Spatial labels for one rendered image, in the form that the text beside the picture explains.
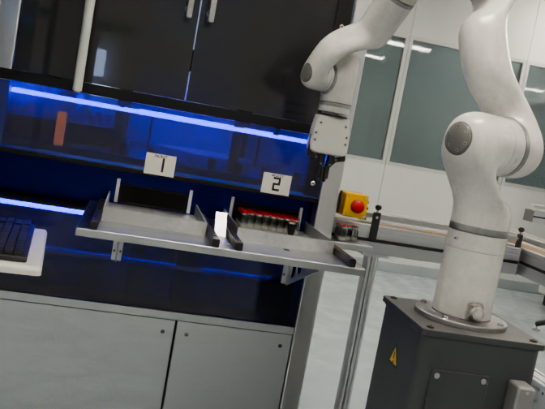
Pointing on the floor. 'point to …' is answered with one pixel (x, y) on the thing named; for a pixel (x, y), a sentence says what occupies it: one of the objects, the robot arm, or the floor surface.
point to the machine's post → (302, 342)
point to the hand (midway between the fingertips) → (322, 173)
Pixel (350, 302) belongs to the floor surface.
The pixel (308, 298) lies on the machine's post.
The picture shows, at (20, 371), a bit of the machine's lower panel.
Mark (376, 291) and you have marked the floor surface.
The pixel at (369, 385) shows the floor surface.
